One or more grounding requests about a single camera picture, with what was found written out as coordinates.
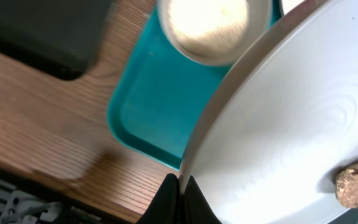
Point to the black metal base rail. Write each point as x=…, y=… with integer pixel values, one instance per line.
x=23, y=201

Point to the teal plastic serving tray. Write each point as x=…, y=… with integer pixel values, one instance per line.
x=161, y=95

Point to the grey bowl of rice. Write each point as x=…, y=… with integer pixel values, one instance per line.
x=214, y=32

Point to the black waste bin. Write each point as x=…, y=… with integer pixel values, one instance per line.
x=59, y=37

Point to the grey round plate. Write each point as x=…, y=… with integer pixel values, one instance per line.
x=282, y=122

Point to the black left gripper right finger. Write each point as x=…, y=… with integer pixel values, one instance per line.
x=196, y=210

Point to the large white round plate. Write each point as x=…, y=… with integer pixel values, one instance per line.
x=287, y=5

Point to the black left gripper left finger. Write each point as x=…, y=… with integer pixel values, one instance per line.
x=163, y=207

